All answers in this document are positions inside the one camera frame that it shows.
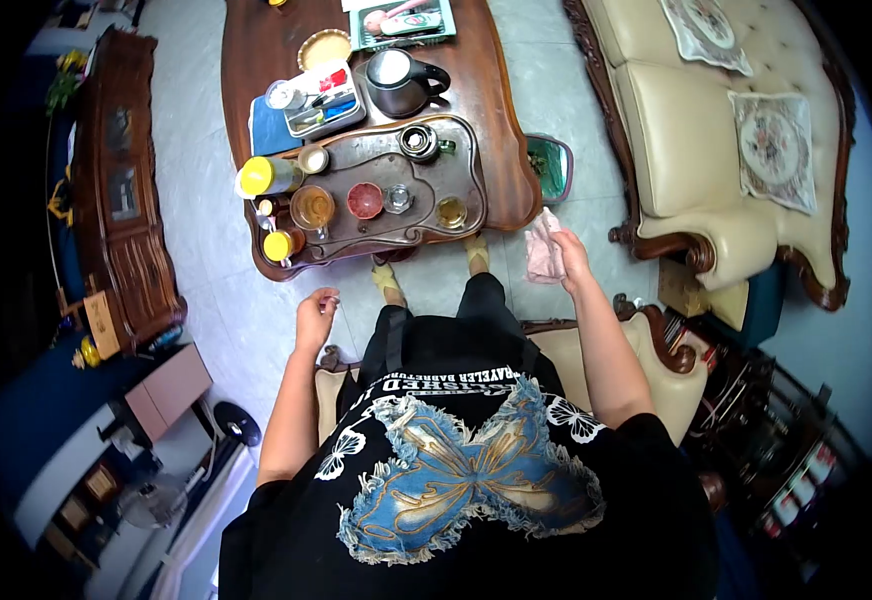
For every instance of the person's left hand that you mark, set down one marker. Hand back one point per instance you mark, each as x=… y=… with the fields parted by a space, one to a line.
x=312 y=322

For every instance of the person's right hand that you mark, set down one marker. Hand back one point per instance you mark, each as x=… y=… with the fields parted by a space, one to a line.
x=577 y=262

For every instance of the person's left fingers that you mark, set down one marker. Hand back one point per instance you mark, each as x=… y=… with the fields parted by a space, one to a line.
x=326 y=298

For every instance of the person's right fingers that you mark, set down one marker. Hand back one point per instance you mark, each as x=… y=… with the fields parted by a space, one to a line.
x=560 y=240

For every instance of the pink cloth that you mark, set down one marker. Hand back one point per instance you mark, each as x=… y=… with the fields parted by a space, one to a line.
x=542 y=255

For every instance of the small yellow-lid jar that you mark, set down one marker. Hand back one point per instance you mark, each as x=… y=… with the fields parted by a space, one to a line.
x=280 y=245

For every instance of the green waste bin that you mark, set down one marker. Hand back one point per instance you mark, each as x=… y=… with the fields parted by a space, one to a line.
x=552 y=166

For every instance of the glass pitcher with tea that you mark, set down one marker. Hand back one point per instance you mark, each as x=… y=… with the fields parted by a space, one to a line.
x=312 y=208

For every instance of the person's legs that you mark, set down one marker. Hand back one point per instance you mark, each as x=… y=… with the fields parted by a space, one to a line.
x=484 y=296

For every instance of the red tea cup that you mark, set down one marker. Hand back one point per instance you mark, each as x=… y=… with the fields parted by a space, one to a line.
x=364 y=200

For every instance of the small brown jar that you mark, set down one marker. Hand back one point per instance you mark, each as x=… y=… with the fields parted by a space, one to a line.
x=268 y=206

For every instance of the amber glass cup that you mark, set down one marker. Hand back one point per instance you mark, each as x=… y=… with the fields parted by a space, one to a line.
x=451 y=212

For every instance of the clear faceted glass cup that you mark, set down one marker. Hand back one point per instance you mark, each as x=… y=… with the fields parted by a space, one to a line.
x=398 y=199

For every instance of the cardboard box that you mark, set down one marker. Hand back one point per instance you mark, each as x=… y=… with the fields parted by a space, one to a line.
x=680 y=289

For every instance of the large yellow-lid jar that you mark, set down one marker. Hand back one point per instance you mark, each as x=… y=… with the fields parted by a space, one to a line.
x=263 y=176

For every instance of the carved wooden tea tray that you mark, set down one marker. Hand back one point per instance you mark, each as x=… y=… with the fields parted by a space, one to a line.
x=376 y=169

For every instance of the small white cup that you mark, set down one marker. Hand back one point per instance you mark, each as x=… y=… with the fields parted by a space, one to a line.
x=313 y=158

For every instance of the cream leather sofa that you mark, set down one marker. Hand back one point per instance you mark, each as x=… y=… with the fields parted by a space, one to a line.
x=676 y=142

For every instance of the small lidded teapot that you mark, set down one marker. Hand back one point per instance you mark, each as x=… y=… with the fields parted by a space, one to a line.
x=418 y=142

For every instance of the blue folded cloth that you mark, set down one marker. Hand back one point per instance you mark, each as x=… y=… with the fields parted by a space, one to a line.
x=267 y=131

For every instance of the pink box cabinet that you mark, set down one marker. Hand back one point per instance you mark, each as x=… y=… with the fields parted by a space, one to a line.
x=169 y=390

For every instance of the silver tray with packets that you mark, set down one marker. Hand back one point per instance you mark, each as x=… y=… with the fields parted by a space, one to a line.
x=327 y=101

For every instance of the teal stool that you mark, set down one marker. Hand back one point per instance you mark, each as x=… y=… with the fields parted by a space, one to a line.
x=755 y=296

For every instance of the glass jar silver lid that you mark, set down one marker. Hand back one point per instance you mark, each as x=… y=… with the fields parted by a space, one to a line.
x=283 y=95

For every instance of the carved wooden cabinet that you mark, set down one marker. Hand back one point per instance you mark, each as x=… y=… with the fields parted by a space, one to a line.
x=124 y=210

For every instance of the black electric kettle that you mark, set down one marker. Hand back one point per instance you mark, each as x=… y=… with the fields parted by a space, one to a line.
x=398 y=82

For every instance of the floral cushion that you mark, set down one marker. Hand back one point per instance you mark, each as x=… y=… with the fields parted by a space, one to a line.
x=706 y=30
x=773 y=150

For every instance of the gold rimmed plate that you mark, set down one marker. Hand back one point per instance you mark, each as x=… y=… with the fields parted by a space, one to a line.
x=323 y=49

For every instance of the dark wooden coffee table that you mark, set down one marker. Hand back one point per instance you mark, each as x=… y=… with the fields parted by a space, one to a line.
x=255 y=52

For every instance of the person's body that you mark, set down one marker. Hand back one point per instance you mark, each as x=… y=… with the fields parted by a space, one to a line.
x=473 y=517

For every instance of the green tray with items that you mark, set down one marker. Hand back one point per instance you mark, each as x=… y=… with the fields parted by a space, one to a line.
x=402 y=22

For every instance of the cluttered metal shelf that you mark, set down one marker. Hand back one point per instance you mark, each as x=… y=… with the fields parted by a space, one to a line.
x=766 y=435

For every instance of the yellow flowers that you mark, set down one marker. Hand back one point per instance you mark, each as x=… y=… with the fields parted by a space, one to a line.
x=66 y=75

